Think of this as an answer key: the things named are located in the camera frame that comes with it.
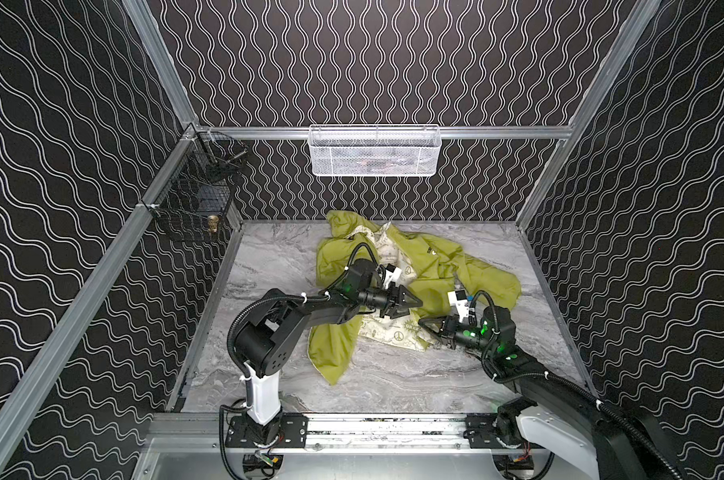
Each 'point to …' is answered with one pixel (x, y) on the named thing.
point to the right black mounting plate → (482, 433)
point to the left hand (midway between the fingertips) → (431, 312)
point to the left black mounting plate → (290, 430)
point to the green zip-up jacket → (402, 259)
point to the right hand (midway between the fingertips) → (421, 324)
